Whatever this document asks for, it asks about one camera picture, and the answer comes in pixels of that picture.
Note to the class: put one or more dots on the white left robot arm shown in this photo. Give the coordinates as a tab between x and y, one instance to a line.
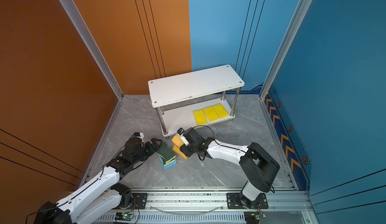
104	191

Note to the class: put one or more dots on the aluminium corner post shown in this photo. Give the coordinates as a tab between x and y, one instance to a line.
85	34
293	27

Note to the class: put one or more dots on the left aluminium corner post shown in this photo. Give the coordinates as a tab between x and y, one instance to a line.
85	34

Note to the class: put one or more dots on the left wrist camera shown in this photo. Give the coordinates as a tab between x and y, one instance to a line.
138	135

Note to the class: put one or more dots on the orange cellulose sponge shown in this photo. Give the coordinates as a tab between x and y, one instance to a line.
177	141
179	152

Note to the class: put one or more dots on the right green circuit board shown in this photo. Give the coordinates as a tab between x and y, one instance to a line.
253	217

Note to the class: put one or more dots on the white two-tier metal shelf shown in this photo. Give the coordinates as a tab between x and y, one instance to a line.
183	87

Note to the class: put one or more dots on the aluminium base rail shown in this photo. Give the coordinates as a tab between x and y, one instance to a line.
208	205

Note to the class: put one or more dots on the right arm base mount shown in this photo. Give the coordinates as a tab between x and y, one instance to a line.
238	201

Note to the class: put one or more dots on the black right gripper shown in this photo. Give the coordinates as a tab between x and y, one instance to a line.
184	148

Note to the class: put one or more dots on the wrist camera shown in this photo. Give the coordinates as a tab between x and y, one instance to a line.
181	133
138	135

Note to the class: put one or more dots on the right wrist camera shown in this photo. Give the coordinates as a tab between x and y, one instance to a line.
181	133

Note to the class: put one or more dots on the yellow sponge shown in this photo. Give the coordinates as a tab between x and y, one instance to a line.
210	113
200	117
220	111

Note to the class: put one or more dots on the right aluminium corner post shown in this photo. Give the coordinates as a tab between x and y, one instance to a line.
293	27

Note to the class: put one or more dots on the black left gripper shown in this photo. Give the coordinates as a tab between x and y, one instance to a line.
152	149

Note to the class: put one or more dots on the blue sponge bottom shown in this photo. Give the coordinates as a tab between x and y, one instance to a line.
170	163

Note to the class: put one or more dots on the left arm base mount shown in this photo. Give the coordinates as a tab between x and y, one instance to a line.
136	201

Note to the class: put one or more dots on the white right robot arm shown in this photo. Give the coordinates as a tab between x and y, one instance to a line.
257	164

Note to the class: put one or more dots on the left green circuit board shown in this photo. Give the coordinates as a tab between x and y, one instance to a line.
123	217

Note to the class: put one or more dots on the green scrub sponge top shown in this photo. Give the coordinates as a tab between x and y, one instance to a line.
166	154

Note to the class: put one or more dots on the green circuit board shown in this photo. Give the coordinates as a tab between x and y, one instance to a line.
253	217
123	217

